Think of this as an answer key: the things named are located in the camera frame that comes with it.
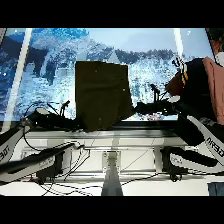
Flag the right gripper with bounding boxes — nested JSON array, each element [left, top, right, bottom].
[[134, 101, 154, 116]]

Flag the dark brown garment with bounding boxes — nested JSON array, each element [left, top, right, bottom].
[[74, 60, 135, 132]]

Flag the red garment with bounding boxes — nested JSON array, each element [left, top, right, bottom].
[[165, 77, 184, 98]]

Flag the pink garment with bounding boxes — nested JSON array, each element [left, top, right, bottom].
[[202, 56, 224, 126]]

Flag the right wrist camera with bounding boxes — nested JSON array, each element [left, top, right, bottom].
[[149, 83, 162, 103]]

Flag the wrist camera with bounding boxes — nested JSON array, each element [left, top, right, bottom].
[[149, 83, 162, 103], [59, 99, 72, 118]]

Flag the silver frame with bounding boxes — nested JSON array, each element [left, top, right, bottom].
[[19, 127, 224, 197]]

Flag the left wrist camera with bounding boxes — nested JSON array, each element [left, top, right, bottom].
[[59, 99, 72, 118]]

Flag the black cable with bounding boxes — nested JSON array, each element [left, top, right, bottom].
[[21, 101, 62, 152], [33, 142, 95, 197]]

